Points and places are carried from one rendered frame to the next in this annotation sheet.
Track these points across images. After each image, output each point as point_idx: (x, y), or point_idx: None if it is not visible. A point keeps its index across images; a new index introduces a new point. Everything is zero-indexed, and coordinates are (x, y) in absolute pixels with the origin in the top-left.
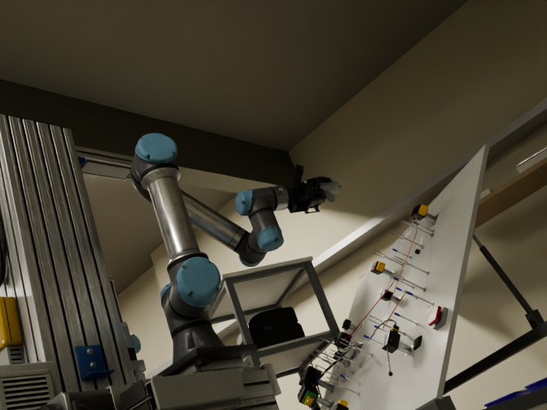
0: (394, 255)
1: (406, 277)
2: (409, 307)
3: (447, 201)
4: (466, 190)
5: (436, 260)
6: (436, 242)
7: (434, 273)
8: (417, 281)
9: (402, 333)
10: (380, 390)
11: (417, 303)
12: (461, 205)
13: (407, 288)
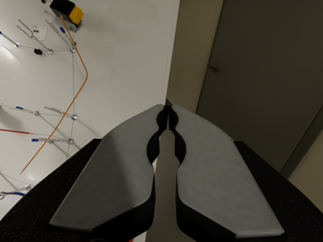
0: (51, 108)
1: (9, 75)
2: (29, 141)
3: (102, 16)
4: (146, 39)
5: (92, 109)
6: (86, 72)
7: (90, 129)
8: (44, 108)
9: (26, 188)
10: None
11: (52, 150)
12: (139, 56)
13: (16, 99)
